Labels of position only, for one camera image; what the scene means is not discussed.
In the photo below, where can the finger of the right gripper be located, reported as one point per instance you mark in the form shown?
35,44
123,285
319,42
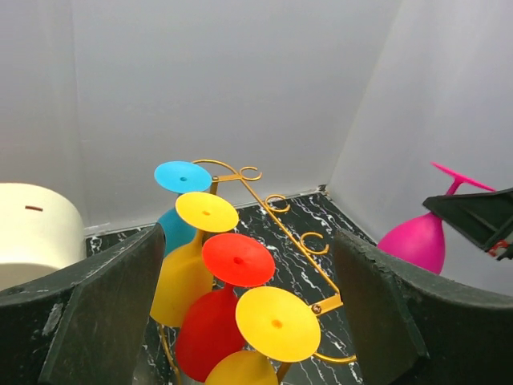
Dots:
484,218

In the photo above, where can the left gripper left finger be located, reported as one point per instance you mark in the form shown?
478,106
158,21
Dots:
83,324

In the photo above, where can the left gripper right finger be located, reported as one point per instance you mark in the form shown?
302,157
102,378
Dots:
410,326

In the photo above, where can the magenta wine glass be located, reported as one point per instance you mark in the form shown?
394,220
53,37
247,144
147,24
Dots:
421,241

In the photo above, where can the orange wine glass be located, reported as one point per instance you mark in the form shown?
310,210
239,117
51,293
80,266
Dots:
279,326
184,277

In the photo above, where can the red wine glass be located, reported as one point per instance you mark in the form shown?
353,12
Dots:
209,332

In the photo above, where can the blue wine glass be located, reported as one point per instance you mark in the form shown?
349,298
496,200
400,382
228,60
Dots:
179,177

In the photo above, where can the white cylindrical container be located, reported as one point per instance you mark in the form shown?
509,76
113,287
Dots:
41,232

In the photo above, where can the gold wire glass rack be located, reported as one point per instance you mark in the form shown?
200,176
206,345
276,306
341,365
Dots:
285,247

